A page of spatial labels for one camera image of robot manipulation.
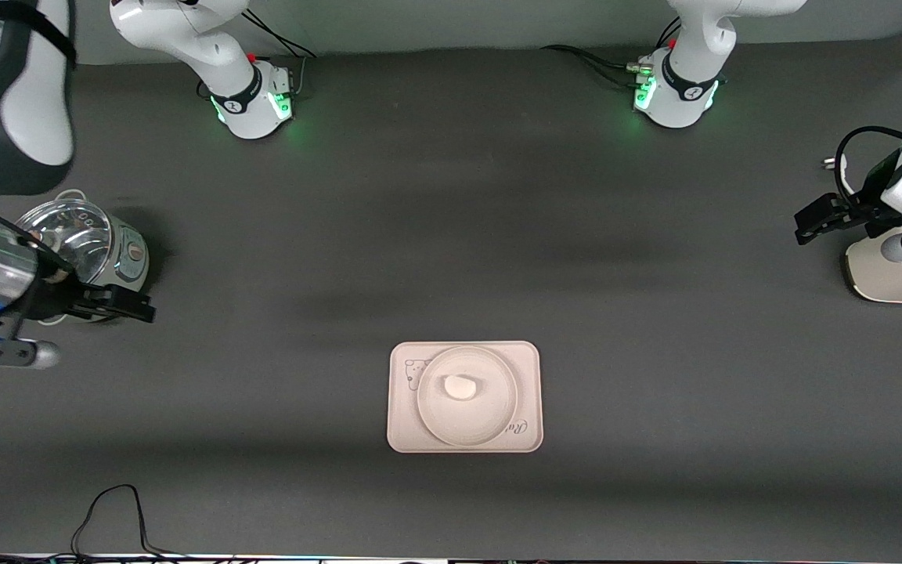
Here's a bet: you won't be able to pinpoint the cream rectangular rabbit tray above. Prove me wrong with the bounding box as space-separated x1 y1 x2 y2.
387 341 543 454

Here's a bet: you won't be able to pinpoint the round cream plate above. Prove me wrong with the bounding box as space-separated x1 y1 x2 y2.
417 345 520 447

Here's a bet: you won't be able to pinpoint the cream toaster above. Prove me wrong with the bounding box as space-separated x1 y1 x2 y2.
842 233 902 304

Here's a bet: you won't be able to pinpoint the black left arm base cables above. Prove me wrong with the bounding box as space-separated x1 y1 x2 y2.
539 17 683 89

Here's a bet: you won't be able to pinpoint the black looped cable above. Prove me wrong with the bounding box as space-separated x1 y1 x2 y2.
70 483 193 561

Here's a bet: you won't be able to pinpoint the pale green electric pot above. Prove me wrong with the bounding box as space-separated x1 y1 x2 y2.
44 190 150 324

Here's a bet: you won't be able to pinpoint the glass pot lid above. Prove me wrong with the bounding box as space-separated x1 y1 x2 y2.
16 200 113 287

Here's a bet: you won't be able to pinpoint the black arm base cables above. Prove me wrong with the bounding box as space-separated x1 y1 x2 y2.
246 8 320 101
539 17 683 89

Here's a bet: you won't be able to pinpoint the black right arm base cables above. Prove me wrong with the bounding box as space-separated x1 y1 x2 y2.
246 8 320 101

